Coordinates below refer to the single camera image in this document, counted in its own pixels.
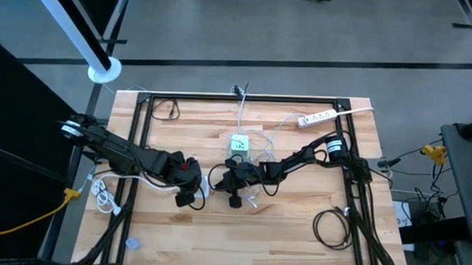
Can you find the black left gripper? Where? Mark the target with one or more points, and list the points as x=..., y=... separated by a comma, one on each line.
x=187, y=174

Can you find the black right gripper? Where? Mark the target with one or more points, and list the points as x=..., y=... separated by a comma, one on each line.
x=244, y=174

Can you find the mint green cube outlet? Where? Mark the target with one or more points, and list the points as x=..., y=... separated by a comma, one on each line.
x=239, y=145

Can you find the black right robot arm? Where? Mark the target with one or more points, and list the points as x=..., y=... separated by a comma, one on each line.
x=298, y=156

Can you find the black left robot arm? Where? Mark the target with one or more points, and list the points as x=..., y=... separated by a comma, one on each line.
x=117, y=152

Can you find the black partition panel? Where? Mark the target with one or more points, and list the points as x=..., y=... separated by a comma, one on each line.
x=16, y=113

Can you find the white labelled box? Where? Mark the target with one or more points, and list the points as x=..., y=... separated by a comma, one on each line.
x=401, y=217

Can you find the white pole with round base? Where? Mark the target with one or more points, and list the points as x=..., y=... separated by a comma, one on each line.
x=59, y=14

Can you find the yellow connector plug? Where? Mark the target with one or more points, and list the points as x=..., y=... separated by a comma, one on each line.
x=434, y=152

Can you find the grey side table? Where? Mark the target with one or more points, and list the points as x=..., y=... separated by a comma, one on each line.
x=464, y=176

